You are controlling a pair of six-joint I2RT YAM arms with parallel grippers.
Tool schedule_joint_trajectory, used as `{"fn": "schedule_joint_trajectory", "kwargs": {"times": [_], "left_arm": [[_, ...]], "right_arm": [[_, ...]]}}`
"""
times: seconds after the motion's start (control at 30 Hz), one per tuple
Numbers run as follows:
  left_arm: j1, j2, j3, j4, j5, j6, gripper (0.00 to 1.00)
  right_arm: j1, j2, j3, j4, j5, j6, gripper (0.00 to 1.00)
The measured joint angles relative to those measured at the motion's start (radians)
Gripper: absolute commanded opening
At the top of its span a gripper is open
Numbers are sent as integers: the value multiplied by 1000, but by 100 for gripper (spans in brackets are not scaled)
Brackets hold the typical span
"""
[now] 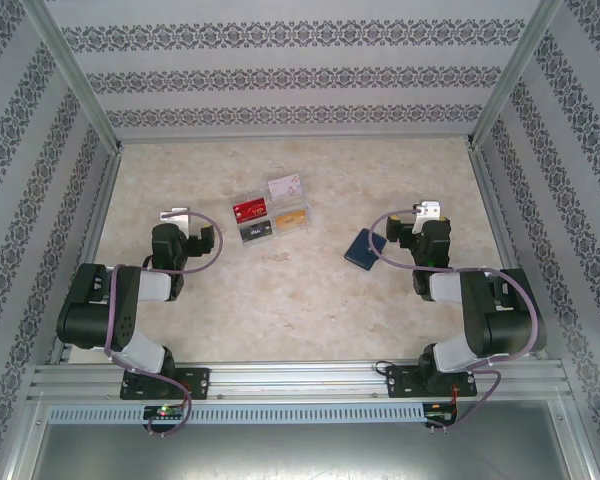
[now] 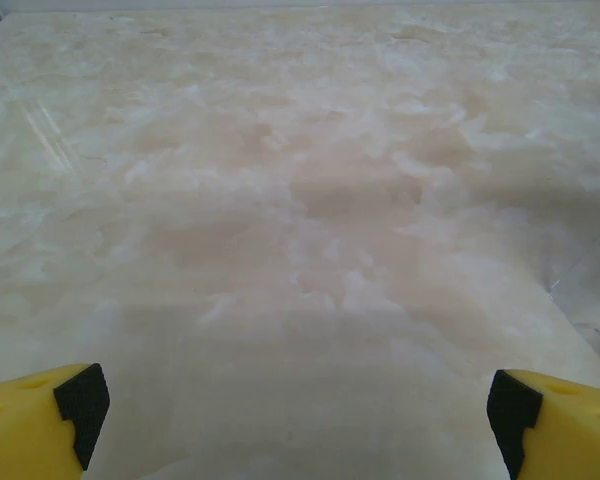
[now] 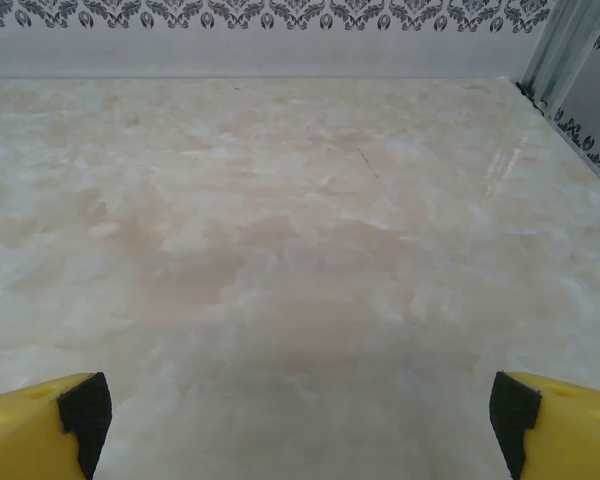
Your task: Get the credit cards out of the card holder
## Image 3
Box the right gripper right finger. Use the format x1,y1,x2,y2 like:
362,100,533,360
488,370,600,480

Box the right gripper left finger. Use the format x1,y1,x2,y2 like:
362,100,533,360
0,371,113,480

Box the aluminium frame post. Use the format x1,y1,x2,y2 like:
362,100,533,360
515,0,600,119

